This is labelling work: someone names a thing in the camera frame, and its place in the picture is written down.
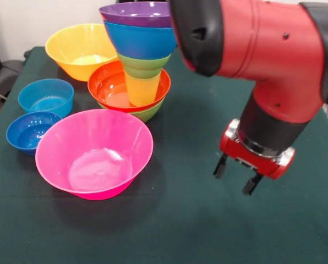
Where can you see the orange plastic bowl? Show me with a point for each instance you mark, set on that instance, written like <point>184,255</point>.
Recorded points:
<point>70,46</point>

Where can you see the black pedestal foot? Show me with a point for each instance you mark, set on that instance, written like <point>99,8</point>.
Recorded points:
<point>4,74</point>

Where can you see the pink plastic bowl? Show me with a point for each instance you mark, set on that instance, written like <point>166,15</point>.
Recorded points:
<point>95,154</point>

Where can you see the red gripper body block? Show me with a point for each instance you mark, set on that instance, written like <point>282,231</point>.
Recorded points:
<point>252,159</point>

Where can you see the large green plastic bowl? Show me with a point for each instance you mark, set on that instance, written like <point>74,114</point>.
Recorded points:
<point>147,113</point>

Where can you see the translucent teal plastic bowl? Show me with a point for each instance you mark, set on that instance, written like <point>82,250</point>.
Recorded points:
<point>43,96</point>

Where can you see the small dark blue bowl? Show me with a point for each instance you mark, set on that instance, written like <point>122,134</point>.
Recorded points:
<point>26,132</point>

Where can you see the yellow plastic cup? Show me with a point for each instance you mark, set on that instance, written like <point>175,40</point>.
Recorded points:
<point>142,90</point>

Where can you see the red plastic bowl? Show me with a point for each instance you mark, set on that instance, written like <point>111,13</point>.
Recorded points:
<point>106,90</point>

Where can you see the purple plastic bowl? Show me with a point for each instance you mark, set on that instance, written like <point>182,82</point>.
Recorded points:
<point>136,13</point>

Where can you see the dark green table cloth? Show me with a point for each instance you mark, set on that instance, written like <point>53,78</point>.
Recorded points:
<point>180,220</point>

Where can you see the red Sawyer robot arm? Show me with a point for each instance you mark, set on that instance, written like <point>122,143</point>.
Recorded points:
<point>268,55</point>

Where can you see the bright blue plastic bowl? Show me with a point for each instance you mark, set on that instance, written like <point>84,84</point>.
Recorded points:
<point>142,41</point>

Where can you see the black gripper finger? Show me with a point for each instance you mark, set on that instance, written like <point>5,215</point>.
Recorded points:
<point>251,185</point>
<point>220,166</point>

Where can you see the small green ribbed bowl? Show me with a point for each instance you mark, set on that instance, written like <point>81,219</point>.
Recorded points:
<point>144,64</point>

